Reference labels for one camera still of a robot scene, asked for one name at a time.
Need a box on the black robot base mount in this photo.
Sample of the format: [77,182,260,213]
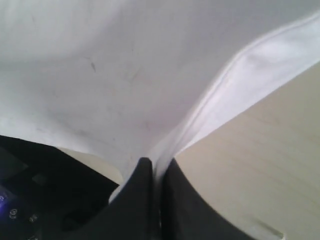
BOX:
[0,136,117,240]

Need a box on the white t-shirt red lettering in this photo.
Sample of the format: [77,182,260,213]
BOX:
[0,0,320,201]

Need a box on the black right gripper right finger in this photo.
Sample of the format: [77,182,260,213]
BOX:
[162,159,252,240]

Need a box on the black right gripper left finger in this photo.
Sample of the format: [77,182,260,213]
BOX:
[61,157,153,240]

